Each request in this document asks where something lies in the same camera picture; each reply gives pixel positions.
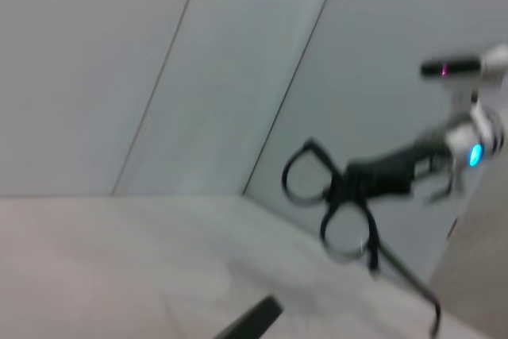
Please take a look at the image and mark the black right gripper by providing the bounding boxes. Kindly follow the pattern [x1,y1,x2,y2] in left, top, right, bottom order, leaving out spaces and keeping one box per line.
[332,131,452,208]

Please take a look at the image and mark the black round-lens glasses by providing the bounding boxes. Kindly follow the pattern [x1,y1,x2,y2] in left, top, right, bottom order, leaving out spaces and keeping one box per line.
[281,138,442,338]

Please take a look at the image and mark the grey looped cable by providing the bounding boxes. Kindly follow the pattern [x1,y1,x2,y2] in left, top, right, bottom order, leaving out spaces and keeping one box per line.
[422,178,456,205]

